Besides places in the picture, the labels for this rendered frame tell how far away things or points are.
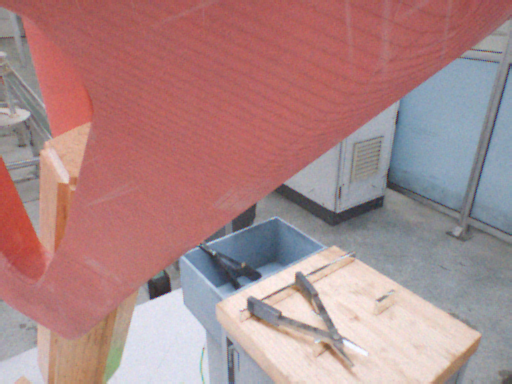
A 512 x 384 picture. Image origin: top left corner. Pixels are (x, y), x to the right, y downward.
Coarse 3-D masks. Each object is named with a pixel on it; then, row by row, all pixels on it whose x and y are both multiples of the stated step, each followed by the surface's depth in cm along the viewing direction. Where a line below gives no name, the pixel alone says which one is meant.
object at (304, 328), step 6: (282, 318) 40; (288, 318) 40; (282, 324) 40; (288, 324) 39; (294, 324) 39; (300, 324) 39; (306, 324) 39; (300, 330) 39; (306, 330) 38; (312, 330) 38; (318, 330) 38; (312, 336) 38; (318, 336) 38; (324, 336) 38
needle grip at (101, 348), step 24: (48, 144) 6; (72, 144) 6; (48, 168) 5; (72, 168) 5; (48, 192) 6; (72, 192) 5; (48, 216) 6; (48, 240) 6; (120, 312) 7; (48, 336) 7; (96, 336) 7; (120, 336) 8; (48, 360) 8; (72, 360) 8; (96, 360) 8; (120, 360) 9
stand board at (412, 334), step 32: (320, 256) 53; (256, 288) 47; (320, 288) 47; (352, 288) 47; (384, 288) 47; (224, 320) 44; (256, 320) 43; (320, 320) 43; (352, 320) 43; (384, 320) 43; (416, 320) 43; (448, 320) 43; (256, 352) 40; (288, 352) 39; (352, 352) 39; (384, 352) 39; (416, 352) 39; (448, 352) 39
